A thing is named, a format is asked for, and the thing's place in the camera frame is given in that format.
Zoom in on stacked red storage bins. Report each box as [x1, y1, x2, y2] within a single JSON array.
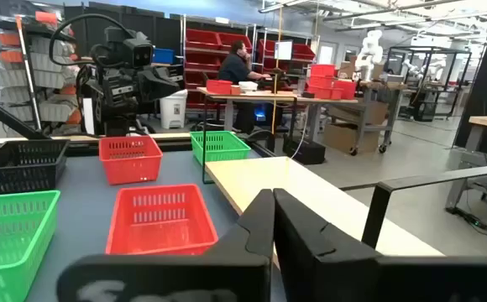
[[308, 63, 338, 101]]

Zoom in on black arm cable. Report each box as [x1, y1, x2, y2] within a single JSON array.
[[49, 13, 138, 68]]

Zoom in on red plastic basket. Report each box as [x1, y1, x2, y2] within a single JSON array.
[[105, 183, 220, 257], [98, 135, 164, 186]]

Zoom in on white sign board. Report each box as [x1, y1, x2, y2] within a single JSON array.
[[273, 39, 294, 61]]

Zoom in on metal utility cart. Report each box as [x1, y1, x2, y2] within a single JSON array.
[[348, 81, 408, 157]]

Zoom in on black diagonal strut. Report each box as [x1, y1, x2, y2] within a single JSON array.
[[0, 90, 51, 142]]

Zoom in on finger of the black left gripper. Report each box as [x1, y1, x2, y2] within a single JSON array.
[[136, 69, 163, 104], [154, 66, 184, 102]]

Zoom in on rack of grey orange bins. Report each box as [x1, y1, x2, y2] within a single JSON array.
[[0, 10, 83, 136]]

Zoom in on blue storage bin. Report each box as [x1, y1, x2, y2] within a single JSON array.
[[152, 48, 175, 65]]

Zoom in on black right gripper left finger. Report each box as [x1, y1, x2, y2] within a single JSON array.
[[56, 188, 276, 302]]

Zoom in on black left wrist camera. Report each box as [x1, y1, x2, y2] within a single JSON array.
[[121, 36, 155, 67]]

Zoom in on wooden workbench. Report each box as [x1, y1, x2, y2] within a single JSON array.
[[196, 86, 360, 142]]

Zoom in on wooden desk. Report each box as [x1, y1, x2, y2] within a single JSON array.
[[444, 113, 487, 213]]

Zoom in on person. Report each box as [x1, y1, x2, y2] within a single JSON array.
[[217, 39, 272, 134]]

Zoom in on cardboard box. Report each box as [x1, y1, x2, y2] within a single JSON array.
[[322, 102, 390, 155]]

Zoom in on black plastic basket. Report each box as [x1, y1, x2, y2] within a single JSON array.
[[0, 138, 71, 195]]

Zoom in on green plastic basket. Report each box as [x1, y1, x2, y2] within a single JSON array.
[[0, 190, 61, 302], [189, 130, 252, 165]]

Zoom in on black box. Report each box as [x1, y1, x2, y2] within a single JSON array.
[[282, 134, 327, 166]]

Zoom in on black aluminium table frame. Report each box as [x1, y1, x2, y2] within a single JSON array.
[[0, 133, 278, 163]]

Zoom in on wooden shelf with black frame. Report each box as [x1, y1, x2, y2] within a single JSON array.
[[201, 98, 487, 269]]

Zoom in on white trash bin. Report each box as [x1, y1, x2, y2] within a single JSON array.
[[159, 88, 189, 130]]

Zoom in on black metal frame cell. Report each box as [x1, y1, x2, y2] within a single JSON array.
[[385, 44, 473, 119]]

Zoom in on white humanoid robot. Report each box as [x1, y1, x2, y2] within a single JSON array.
[[353, 29, 385, 83]]

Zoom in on metal rack with red bins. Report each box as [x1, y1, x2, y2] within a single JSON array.
[[254, 28, 318, 81], [181, 15, 256, 111]]

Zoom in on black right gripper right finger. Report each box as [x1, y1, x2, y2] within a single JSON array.
[[272, 187, 487, 302]]

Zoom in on red storage bin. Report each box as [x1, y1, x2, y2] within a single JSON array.
[[333, 79, 358, 101], [205, 79, 233, 96]]

